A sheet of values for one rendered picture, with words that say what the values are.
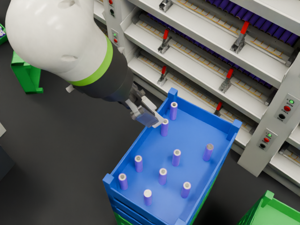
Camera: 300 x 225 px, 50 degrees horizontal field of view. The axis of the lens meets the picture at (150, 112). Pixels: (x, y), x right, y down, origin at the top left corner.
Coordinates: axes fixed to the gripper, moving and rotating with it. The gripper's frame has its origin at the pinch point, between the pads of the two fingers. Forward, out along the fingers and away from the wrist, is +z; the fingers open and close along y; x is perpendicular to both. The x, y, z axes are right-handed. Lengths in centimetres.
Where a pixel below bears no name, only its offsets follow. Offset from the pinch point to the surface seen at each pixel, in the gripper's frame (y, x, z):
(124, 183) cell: 8.9, -14.0, 3.7
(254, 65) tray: -4.8, 28.6, 22.5
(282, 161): 15, 22, 61
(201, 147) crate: 7.7, 4.0, 17.1
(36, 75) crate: -79, -45, 47
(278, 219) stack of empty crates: 30.5, 9.0, 37.1
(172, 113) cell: -2.8, 2.9, 12.8
